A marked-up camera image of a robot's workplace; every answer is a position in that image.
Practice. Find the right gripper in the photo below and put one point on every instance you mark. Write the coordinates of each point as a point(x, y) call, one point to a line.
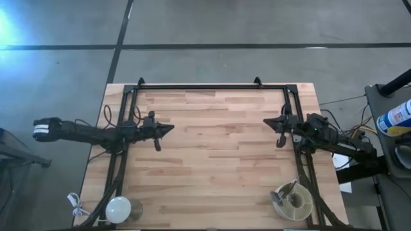
point(290, 126)

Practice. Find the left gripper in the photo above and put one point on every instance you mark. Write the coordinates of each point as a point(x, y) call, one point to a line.
point(150, 130)

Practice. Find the large fluffy makeup brush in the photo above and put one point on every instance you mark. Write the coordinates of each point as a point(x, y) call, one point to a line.
point(278, 197)

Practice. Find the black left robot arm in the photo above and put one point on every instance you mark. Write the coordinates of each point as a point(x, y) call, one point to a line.
point(80, 131)

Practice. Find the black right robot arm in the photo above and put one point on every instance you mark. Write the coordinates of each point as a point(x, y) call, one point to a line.
point(340, 144)

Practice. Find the white paper sheet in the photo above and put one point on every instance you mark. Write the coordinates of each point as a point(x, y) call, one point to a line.
point(340, 162)

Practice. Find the round beige divided container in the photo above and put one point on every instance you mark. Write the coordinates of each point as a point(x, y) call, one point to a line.
point(303, 207)

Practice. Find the white dome table lamp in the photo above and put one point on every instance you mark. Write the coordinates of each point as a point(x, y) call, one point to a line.
point(118, 208)

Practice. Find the black flat bar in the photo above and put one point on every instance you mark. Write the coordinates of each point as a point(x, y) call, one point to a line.
point(356, 173)

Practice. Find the white and blue spray can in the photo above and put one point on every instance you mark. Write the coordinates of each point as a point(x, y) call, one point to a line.
point(396, 117)

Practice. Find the black pole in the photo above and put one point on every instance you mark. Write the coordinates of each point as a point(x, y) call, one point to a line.
point(395, 85)

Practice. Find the grey round cup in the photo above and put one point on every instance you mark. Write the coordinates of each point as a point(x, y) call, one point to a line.
point(404, 157)

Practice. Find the grey side cart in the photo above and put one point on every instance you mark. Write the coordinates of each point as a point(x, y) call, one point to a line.
point(395, 192)

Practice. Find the black floor stand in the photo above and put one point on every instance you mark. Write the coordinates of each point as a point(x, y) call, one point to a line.
point(19, 157)

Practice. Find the black metal table frame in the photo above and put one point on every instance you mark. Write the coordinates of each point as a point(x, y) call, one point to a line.
point(208, 86)

